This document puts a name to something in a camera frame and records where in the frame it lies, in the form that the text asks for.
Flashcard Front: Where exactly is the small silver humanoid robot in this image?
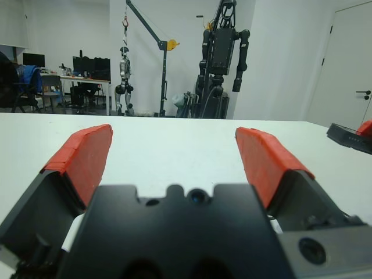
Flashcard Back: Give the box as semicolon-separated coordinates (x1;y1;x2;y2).
115;46;135;116

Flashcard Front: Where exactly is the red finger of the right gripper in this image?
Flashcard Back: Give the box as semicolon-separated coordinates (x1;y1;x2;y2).
357;119;372;137

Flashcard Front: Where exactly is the large black humanoid robot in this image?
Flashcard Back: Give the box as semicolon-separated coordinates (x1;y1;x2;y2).
193;0;251;119

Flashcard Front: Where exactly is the black computer monitor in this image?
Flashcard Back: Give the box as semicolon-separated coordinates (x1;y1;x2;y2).
72;56;95;78
94;57;111;80
22;53;46;67

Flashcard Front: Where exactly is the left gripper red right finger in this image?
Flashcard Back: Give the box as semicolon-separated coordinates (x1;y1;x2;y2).
234;127;367;233

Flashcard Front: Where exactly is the grey folded cart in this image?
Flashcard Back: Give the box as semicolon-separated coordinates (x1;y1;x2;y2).
173;91;201;119

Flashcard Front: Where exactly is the black hoist crane frame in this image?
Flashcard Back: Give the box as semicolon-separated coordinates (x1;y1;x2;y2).
125;0;177;117

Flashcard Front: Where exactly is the white door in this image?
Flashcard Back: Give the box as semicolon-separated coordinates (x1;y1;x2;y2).
308;6;372;126

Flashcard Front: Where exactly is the white office desk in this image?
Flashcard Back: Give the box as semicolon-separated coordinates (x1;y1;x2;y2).
40;74;113;116

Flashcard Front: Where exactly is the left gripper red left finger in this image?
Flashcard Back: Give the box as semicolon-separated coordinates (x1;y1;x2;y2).
0;124;113;262

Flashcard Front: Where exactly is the black office chair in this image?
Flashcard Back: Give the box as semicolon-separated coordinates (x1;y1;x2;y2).
0;52;21;110

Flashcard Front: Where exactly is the small black camera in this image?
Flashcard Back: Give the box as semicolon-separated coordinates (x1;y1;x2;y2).
325;123;372;155

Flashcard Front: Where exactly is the black computer tower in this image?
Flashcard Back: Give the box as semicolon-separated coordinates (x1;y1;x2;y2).
70;86;85;108

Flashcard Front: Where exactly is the blue jacket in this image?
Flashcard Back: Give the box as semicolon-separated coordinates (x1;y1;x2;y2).
17;65;44;94

